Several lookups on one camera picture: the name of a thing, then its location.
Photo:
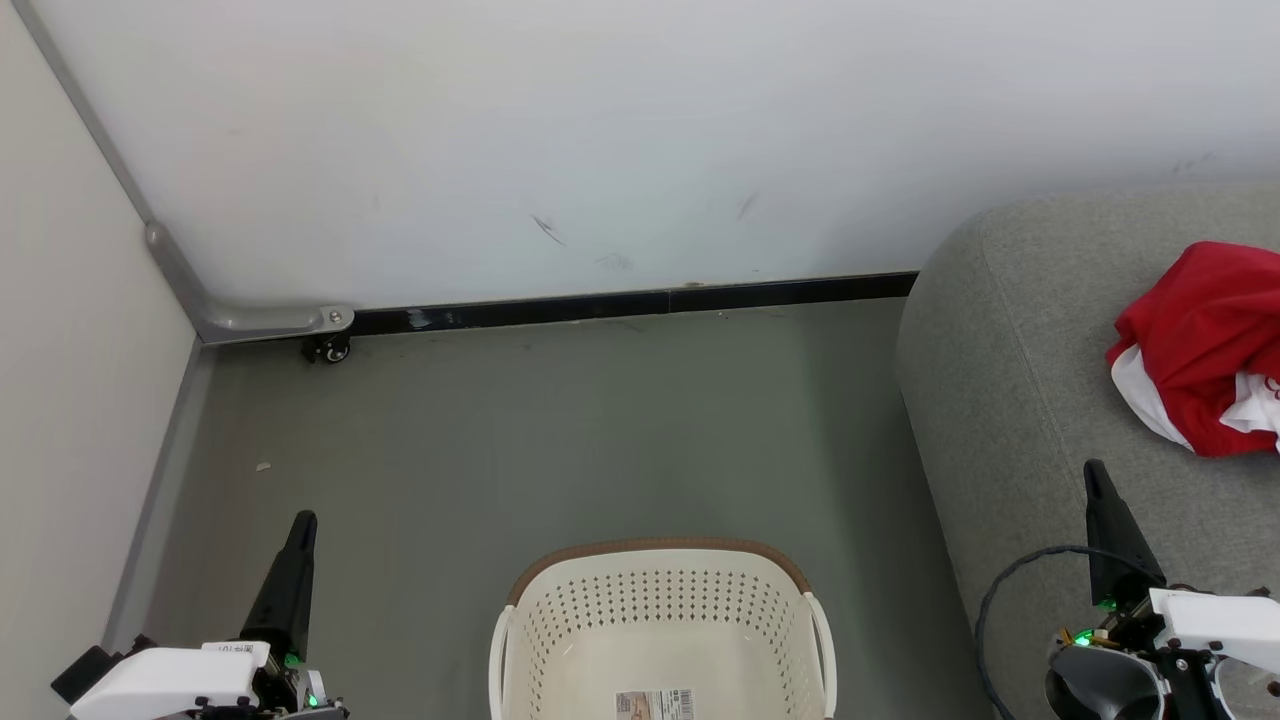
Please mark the curved metal corner bracket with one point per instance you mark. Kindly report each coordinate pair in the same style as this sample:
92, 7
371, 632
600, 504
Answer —
250, 322

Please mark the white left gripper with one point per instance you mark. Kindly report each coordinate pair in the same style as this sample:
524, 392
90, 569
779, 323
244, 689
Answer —
170, 680

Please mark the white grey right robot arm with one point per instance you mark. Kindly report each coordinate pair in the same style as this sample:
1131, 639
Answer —
1100, 690

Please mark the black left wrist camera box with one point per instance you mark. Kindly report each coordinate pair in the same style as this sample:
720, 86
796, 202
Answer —
80, 675

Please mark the paper label sticker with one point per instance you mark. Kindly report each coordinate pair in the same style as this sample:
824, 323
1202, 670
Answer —
655, 705

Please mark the black baseboard strip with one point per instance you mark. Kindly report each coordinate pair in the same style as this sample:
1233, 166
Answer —
620, 305

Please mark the grey floor edge trim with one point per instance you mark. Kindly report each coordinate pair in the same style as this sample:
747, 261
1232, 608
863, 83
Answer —
160, 490

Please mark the grey metal wall rail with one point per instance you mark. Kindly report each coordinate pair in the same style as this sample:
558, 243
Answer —
85, 115

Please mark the small black caster wheel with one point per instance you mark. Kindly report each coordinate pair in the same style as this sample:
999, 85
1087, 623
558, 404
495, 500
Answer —
328, 349

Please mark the white perforated laundry basket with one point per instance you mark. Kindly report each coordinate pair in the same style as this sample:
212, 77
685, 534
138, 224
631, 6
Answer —
660, 620

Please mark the red and white garment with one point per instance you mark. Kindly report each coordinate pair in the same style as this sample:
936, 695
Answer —
1200, 330

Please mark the grey fabric sofa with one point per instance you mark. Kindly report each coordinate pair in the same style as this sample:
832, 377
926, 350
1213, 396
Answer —
1020, 400

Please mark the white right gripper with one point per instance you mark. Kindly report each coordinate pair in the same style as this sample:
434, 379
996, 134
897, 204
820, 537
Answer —
1220, 620

